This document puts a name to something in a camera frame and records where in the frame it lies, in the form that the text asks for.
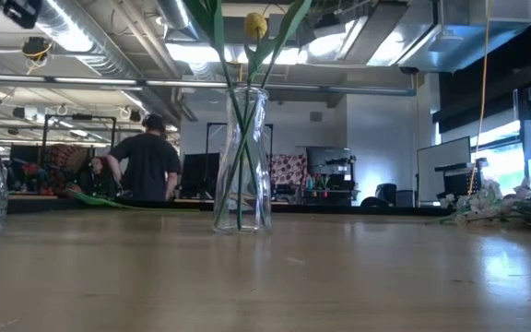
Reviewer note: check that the yellow artificial tulip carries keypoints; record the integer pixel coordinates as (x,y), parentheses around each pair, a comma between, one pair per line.
(288,23)
(256,25)
(212,23)

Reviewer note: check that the tall clear glass vase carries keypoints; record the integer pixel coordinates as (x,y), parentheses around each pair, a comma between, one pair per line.
(223,175)

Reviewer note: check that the red patterned fabric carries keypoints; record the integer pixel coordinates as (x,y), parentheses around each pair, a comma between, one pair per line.
(288,168)

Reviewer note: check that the dark desk monitor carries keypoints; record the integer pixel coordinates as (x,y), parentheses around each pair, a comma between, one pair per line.
(198,175)

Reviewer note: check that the person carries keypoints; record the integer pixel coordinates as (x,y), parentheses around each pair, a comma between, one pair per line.
(148,161)

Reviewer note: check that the black office chair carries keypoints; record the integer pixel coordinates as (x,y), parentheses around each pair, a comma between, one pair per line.
(385,191)

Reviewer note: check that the red artificial flower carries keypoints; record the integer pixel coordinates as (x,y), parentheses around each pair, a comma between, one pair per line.
(95,201)

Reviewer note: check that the whiteboard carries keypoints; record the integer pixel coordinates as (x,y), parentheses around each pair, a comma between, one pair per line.
(440,166)

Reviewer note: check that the black equipment cart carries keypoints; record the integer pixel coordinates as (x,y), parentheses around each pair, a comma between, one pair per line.
(459,177)

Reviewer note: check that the black stand pole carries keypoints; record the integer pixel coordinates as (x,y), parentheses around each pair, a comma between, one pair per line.
(530,138)

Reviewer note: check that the black wall monitor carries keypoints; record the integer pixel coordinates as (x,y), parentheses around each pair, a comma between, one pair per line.
(327,159)

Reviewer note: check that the black aluminium table frame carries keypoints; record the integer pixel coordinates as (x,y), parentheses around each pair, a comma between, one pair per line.
(339,209)

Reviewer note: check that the long ceiling light rail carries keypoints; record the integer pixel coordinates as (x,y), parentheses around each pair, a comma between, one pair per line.
(192,83)

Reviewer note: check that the silver round ventilation duct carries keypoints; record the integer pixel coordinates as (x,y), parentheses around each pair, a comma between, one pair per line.
(86,43)

